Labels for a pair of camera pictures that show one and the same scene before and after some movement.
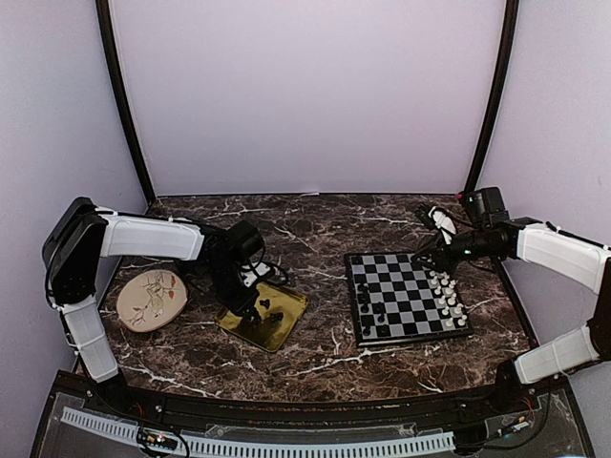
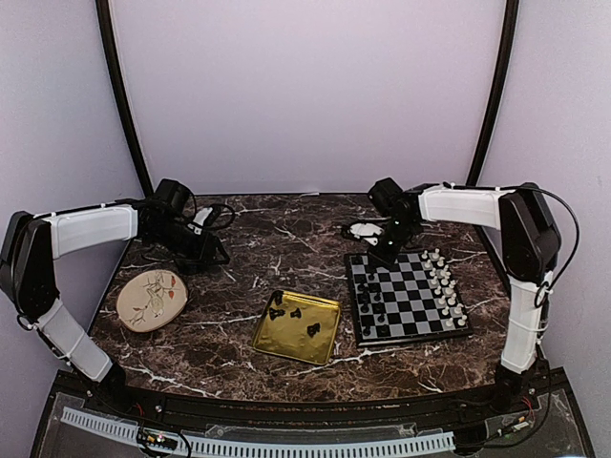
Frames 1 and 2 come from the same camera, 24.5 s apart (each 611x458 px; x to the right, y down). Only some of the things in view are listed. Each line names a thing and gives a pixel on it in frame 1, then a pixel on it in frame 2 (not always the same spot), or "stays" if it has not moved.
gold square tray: x=270 y=318 to x=298 y=326
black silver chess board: x=395 y=299 stays
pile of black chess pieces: x=252 y=322 to x=311 y=329
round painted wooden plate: x=149 y=299 stays
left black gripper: x=241 y=303 to x=204 y=253
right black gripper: x=442 y=257 to x=384 y=259
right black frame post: x=492 y=121 stays
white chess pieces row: x=445 y=288 stays
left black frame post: x=112 y=57 stays
